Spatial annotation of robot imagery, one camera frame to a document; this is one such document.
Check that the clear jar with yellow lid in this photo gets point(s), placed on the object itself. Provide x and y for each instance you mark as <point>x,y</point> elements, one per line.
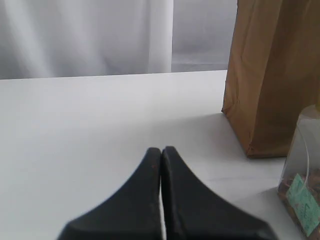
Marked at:
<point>299,188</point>

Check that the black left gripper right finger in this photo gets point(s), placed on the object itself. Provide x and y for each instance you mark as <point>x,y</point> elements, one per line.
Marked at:
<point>194,212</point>

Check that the white curtain backdrop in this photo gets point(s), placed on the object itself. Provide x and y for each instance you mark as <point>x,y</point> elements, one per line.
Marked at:
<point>71,38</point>

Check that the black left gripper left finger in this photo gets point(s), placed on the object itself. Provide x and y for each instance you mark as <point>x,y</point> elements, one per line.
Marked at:
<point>131,213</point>

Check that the brown paper bag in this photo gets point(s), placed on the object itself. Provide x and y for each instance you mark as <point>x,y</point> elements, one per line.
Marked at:
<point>273,72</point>

